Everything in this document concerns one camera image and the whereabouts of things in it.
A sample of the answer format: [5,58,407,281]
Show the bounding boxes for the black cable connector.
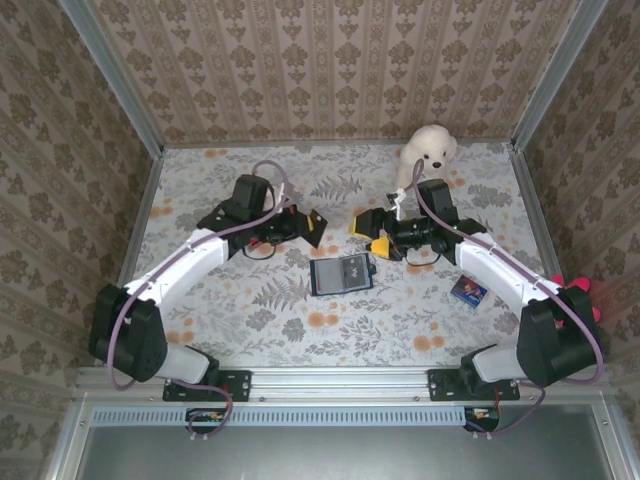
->
[185,407,232,435]
[463,405,501,434]

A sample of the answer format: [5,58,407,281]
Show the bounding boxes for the pink striped plush doll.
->
[551,273,602,322]

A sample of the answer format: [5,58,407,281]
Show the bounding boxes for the small blue card box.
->
[449,276,489,306]

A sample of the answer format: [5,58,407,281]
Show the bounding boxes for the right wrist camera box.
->
[387,187,407,221]

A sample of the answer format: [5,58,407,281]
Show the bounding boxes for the aluminium table edge rail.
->
[160,139,516,150]

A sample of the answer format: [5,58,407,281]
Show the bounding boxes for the aluminium side rail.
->
[508,144,592,365]
[94,149,166,369]

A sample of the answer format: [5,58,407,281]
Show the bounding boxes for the floral tablecloth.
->
[107,144,576,369]

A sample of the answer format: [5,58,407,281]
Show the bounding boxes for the white slotted cable duct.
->
[91,404,501,427]

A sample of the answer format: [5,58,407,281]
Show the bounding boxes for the purple cable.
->
[409,157,606,441]
[107,159,294,441]

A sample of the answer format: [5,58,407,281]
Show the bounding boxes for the black credit card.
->
[342,255,374,291]

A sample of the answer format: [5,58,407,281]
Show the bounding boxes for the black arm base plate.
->
[427,368,521,403]
[162,368,252,403]

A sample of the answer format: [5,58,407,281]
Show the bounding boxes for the blue card holder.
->
[308,253,377,297]

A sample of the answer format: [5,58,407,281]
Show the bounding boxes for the aluminium frame post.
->
[55,0,167,157]
[510,0,612,152]

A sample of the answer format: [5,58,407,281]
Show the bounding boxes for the aluminium mounting beam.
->
[73,364,610,404]

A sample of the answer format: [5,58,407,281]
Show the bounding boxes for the white plush dog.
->
[394,124,459,194]

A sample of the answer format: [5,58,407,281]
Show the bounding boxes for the grey metal panel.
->
[44,394,639,480]

